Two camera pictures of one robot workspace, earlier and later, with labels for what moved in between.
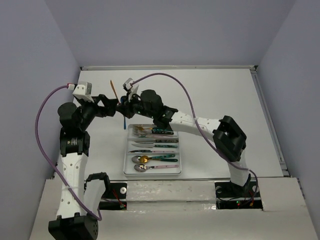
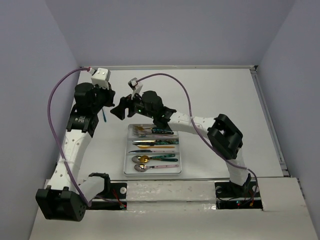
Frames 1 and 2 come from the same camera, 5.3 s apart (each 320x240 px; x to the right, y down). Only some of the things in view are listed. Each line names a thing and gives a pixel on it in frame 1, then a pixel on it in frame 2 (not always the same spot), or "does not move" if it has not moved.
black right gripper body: [135, 106] does not move
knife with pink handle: [148, 151] does not move
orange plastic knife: [114, 91] -> [148, 146]
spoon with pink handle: [143, 167] does not move
